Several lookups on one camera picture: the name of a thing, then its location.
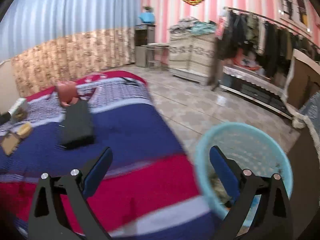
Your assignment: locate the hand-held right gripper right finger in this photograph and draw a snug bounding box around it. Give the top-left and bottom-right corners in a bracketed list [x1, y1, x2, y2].
[209, 145, 293, 240]

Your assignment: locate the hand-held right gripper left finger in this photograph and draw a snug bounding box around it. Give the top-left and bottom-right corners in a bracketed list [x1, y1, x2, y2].
[28, 147, 113, 240]

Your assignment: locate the teal plastic basket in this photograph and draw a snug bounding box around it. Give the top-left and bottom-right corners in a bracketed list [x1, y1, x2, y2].
[194, 122, 293, 230]

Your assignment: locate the person's left hand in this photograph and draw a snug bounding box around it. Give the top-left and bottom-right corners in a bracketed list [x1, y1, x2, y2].
[55, 81, 78, 107]

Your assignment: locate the red blue printed blanket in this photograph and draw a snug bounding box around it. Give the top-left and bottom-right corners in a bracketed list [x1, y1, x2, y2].
[0, 70, 215, 240]

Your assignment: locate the yellow sponge block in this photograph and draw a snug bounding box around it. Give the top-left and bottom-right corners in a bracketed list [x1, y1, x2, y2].
[16, 122, 33, 138]

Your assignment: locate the small white box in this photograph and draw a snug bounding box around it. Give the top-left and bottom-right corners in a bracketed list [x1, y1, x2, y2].
[9, 98, 27, 117]

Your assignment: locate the brown cardboard piece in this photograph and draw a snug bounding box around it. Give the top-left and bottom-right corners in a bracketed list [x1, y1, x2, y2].
[0, 132, 20, 156]

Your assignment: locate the brown wooden cabinet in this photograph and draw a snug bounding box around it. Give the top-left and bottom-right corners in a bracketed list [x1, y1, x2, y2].
[285, 120, 320, 240]

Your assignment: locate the low glass-front cabinet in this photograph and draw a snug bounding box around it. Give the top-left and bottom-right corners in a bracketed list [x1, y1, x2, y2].
[220, 65, 294, 119]

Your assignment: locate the grey small cabinet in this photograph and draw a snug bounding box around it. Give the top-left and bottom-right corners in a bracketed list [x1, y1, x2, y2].
[135, 45, 148, 68]

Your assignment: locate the blue and floral curtain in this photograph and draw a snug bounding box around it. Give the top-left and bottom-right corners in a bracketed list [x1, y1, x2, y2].
[0, 0, 143, 98]

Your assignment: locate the metal clothes rack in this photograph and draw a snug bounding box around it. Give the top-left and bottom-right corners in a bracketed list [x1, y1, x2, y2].
[211, 6, 320, 92]

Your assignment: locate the white lace cloth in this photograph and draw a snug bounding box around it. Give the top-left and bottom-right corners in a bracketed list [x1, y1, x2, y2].
[222, 65, 288, 98]

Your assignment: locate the blue floral fringed cloth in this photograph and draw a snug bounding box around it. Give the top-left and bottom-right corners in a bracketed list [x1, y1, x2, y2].
[292, 92, 320, 160]

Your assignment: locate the small folding table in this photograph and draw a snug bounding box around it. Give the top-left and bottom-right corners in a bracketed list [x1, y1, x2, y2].
[145, 43, 171, 71]

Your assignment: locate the black water dispenser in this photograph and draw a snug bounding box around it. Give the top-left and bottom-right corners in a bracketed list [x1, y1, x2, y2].
[134, 24, 156, 47]

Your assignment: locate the red printed item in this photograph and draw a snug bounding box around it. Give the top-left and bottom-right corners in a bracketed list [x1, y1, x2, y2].
[234, 50, 263, 71]

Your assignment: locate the cabinet under patterned cloth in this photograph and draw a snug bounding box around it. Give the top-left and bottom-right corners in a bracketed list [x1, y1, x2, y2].
[169, 32, 218, 85]

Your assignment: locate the row of hanging clothes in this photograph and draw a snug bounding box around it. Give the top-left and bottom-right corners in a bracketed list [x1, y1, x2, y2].
[215, 9, 320, 78]

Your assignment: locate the grey crumpled jacket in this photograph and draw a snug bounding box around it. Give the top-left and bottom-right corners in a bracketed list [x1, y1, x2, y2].
[169, 17, 198, 33]

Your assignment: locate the pink hanging bag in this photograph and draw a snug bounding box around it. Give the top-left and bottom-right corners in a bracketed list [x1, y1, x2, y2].
[215, 9, 230, 40]

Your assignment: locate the teal folded blanket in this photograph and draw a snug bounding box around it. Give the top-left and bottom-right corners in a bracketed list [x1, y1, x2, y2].
[191, 21, 217, 35]

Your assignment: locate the wall poster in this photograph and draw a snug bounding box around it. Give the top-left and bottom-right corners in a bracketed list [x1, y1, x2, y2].
[276, 0, 314, 34]

